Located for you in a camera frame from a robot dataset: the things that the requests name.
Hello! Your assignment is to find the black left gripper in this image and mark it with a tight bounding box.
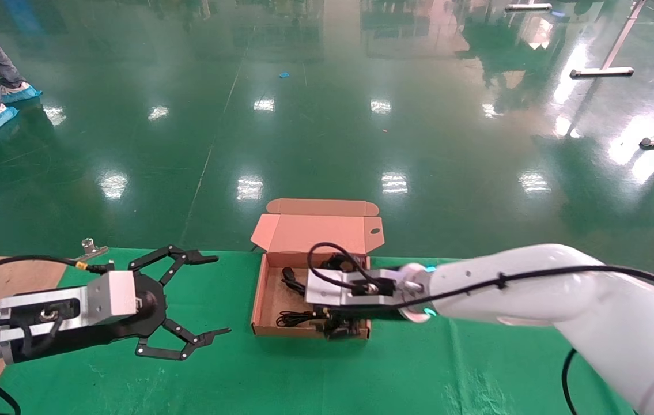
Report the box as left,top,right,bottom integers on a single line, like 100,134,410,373
13,246,233,361

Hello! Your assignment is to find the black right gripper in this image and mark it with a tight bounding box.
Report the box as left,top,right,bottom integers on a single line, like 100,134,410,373
321,305,402,341

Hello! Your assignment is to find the black puck with thin cable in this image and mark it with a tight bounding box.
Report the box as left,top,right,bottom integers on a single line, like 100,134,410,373
277,252,362,330

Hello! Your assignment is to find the thick black plug cable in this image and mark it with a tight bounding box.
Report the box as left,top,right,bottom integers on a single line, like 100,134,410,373
281,266,311,296

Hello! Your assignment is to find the open brown cardboard box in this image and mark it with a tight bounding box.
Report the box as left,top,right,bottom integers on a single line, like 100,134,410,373
251,198,385,341

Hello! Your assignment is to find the green table cloth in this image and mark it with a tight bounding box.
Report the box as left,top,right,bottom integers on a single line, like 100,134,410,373
0,248,636,415

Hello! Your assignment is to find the silver metal binder clip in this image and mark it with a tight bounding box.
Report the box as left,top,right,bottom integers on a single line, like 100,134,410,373
75,238,109,265

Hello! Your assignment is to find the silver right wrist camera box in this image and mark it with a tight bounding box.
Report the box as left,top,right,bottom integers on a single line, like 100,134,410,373
305,269,401,308

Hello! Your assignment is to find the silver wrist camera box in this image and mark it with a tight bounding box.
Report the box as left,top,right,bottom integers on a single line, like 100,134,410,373
305,269,401,308
0,271,138,334

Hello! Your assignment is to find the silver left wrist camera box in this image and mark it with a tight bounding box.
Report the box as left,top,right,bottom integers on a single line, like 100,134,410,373
0,271,138,334

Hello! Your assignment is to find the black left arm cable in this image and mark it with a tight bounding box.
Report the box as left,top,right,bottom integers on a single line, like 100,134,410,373
0,254,115,415

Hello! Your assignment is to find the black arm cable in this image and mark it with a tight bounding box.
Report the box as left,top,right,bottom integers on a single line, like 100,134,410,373
307,242,654,415
0,254,115,415

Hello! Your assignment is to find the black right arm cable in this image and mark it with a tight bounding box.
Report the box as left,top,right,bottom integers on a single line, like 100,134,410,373
307,242,654,415

